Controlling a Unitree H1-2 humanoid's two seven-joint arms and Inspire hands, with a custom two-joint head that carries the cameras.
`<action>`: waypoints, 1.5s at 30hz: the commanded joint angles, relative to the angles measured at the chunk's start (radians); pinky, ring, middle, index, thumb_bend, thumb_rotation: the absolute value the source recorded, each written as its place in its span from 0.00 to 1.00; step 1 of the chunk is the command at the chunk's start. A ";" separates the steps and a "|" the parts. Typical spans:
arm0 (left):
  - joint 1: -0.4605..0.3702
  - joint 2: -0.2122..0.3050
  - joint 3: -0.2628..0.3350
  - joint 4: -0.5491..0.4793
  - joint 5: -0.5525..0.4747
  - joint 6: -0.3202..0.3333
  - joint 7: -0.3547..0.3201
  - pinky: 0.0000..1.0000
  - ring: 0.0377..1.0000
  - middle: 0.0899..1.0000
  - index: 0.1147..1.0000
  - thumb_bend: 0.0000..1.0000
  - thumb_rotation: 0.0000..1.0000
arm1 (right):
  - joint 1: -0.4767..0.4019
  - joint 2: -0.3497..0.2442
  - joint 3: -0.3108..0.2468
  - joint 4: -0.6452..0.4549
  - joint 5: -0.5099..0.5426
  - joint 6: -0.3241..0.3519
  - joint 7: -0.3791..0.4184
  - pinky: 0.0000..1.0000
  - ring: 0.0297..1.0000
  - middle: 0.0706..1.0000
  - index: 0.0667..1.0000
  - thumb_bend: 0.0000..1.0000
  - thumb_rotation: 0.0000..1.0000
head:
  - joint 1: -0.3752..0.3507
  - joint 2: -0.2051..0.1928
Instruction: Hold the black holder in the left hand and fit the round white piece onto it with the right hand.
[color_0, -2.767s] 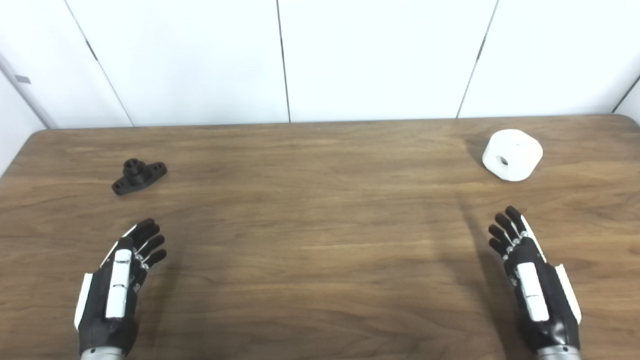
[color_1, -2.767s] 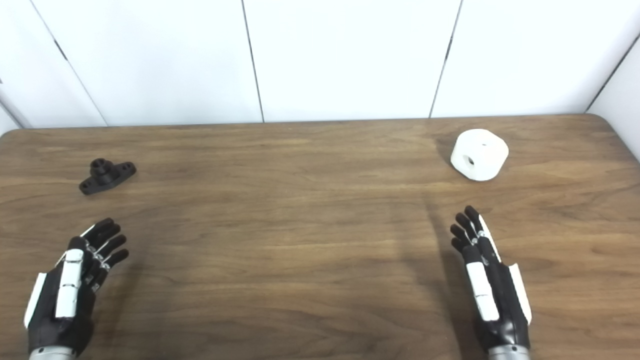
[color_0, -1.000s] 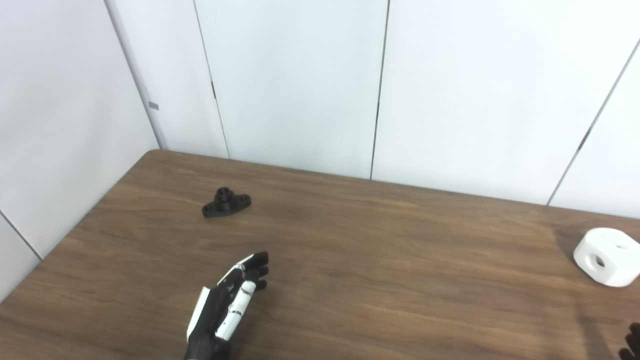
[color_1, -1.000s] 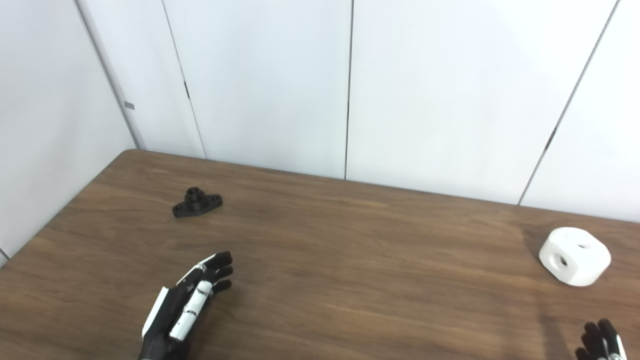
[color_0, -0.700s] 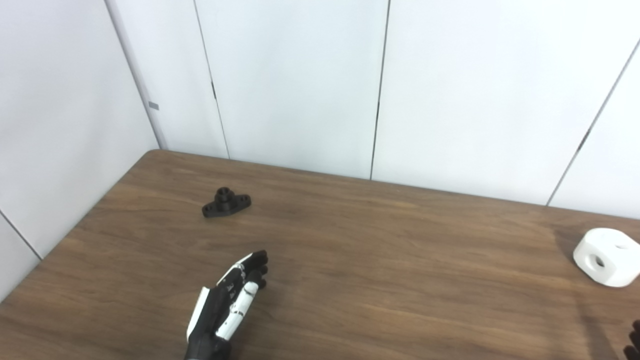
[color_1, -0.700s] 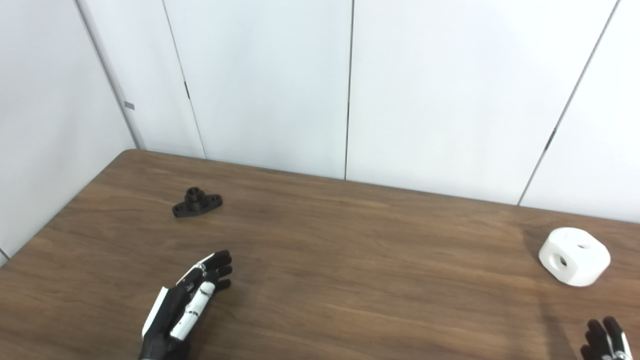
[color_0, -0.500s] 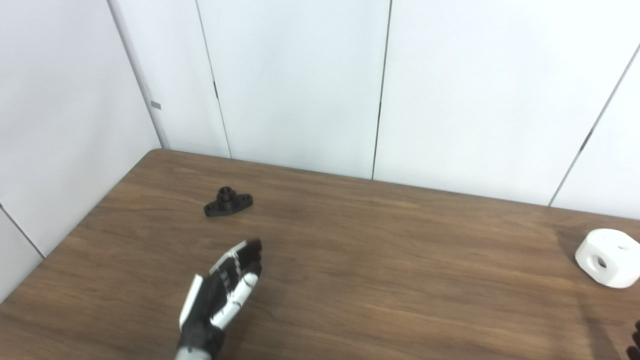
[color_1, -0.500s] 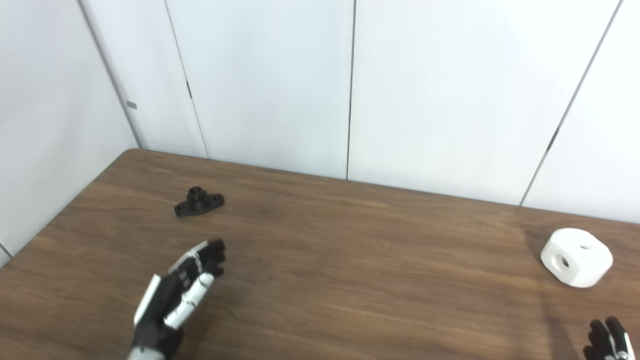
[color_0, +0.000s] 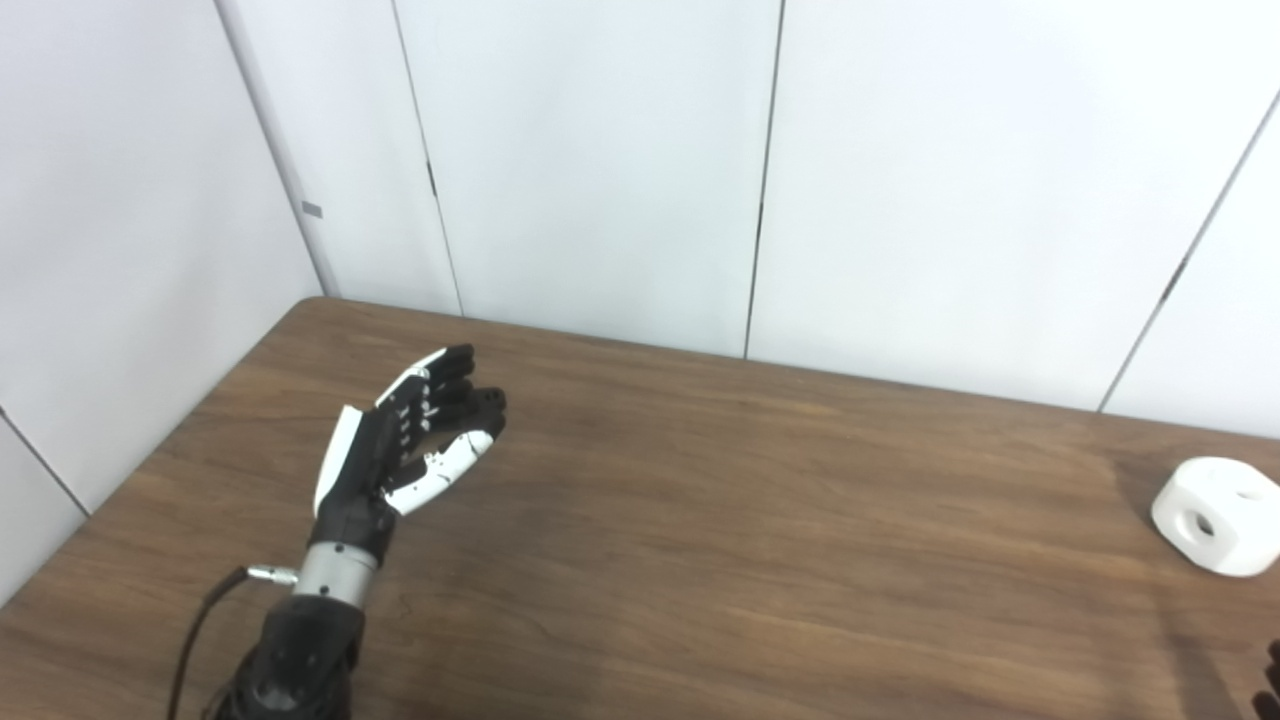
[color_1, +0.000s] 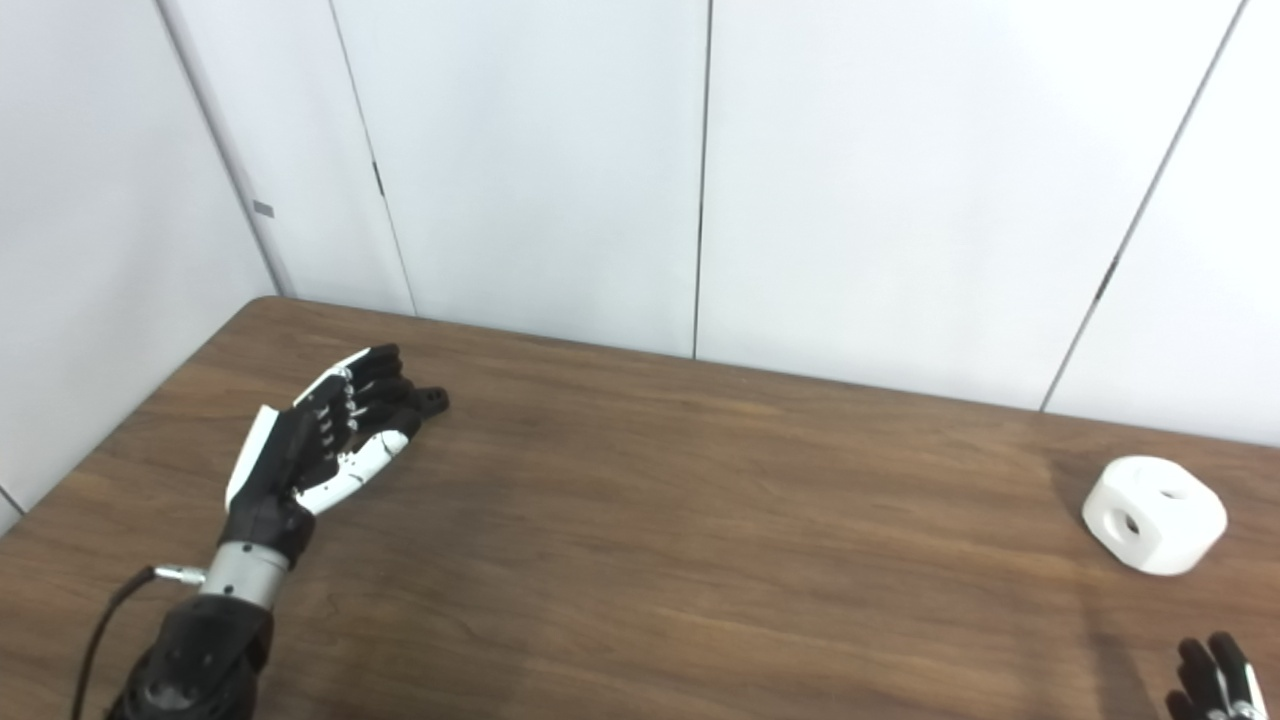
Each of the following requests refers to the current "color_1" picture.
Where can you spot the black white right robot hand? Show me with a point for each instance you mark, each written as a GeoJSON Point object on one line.
{"type": "Point", "coordinates": [1215, 690]}

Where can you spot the round white plastic piece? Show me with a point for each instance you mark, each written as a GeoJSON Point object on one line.
{"type": "Point", "coordinates": [1165, 530]}

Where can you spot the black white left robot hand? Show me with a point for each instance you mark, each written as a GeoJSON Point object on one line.
{"type": "Point", "coordinates": [290, 450]}

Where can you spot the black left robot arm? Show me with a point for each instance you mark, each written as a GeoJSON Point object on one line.
{"type": "Point", "coordinates": [200, 650]}

